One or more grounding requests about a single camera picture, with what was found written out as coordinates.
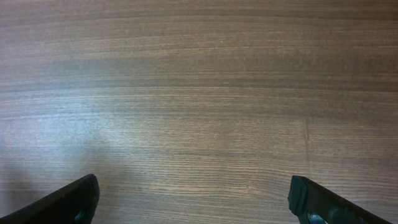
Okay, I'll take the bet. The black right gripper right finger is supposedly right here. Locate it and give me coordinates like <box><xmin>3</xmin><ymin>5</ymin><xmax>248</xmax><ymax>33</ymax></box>
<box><xmin>288</xmin><ymin>175</ymin><xmax>391</xmax><ymax>224</ymax></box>

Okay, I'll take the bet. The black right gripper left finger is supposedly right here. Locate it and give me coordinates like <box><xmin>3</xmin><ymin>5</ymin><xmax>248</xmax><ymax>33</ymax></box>
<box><xmin>1</xmin><ymin>174</ymin><xmax>100</xmax><ymax>224</ymax></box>

